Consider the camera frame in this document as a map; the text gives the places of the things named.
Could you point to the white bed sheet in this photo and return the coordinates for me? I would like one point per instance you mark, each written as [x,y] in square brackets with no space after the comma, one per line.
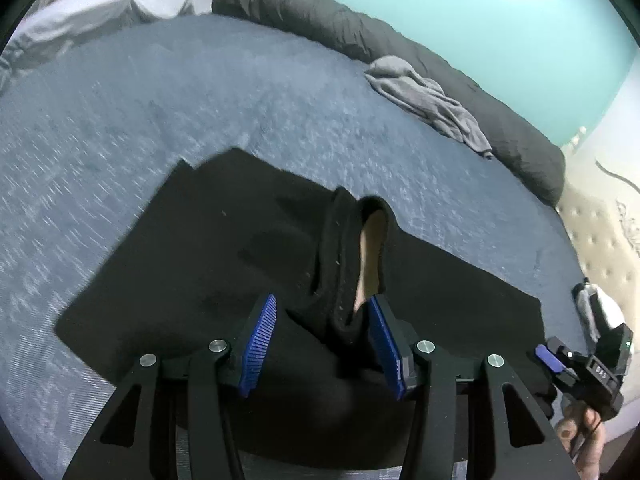
[100,15]

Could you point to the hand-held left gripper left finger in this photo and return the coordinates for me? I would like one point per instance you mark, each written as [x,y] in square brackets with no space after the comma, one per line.
[260,347]

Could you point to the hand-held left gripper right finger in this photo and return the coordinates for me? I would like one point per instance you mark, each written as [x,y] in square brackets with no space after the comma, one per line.
[385,347]

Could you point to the person's right hand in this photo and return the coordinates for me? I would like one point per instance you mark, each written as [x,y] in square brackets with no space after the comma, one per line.
[575,432]

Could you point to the beige tufted headboard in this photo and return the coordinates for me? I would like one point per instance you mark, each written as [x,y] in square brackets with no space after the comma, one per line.
[605,240]

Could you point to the white and black garment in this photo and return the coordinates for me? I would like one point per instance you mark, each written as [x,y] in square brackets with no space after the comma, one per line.
[595,310]

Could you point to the grey knit garment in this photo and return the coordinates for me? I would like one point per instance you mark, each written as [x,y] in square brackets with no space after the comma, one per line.
[430,100]

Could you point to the blue patterned bedspread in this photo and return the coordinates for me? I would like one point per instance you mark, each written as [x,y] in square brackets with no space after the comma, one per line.
[175,100]

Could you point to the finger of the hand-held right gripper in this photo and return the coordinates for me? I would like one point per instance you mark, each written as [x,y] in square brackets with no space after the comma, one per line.
[549,359]

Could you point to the black pants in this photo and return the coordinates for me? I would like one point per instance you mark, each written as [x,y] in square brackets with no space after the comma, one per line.
[225,240]

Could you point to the dark grey duvet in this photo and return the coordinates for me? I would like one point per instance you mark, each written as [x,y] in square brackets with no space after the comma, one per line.
[400,35]

